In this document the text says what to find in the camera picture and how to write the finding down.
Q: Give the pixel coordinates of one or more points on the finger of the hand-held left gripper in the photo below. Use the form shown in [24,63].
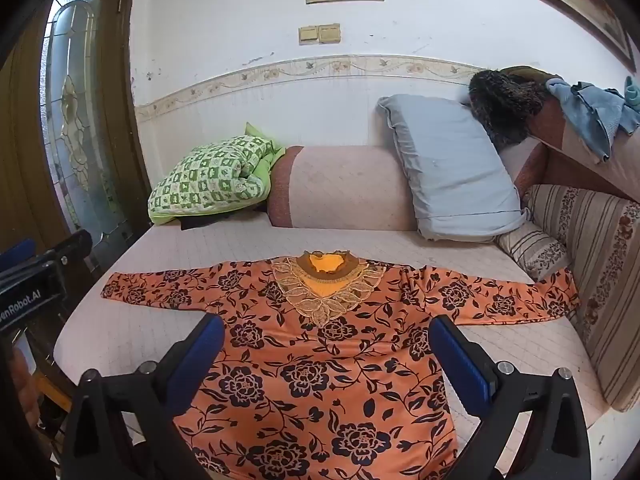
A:
[17,256]
[72,247]

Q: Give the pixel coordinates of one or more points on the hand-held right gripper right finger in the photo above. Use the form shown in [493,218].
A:
[460,365]

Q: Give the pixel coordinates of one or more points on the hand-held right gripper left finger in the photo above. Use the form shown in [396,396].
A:
[200,360]

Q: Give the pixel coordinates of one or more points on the orange floral blouse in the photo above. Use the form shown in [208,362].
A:
[320,385]

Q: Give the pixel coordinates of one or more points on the pink quilted bed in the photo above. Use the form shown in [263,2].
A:
[165,255]

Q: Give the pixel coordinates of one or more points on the wooden stool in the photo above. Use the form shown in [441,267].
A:
[55,395]

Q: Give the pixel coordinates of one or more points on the small striped floral pillow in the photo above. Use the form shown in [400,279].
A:
[535,252]

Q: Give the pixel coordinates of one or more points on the wooden door with patterned glass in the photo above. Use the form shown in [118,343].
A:
[75,110]

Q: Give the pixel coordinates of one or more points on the green checkered blanket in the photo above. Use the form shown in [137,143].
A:
[210,180]

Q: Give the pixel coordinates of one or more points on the large striped floral cushion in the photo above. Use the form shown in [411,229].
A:
[600,270]

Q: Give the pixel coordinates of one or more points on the grey-blue pillow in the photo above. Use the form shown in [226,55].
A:
[450,170]

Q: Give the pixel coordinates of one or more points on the pink quilted bolster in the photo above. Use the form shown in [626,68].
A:
[350,185]

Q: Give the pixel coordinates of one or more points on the brown and pink backrest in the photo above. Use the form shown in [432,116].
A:
[560,135]

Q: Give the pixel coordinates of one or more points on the dark furry cloth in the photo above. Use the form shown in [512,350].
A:
[505,105]

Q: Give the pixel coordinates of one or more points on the blue cloth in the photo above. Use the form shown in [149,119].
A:
[590,115]

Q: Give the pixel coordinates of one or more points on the teal cloth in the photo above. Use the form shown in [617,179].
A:
[634,91]

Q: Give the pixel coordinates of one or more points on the beige light switch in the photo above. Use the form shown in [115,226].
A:
[309,34]
[330,32]

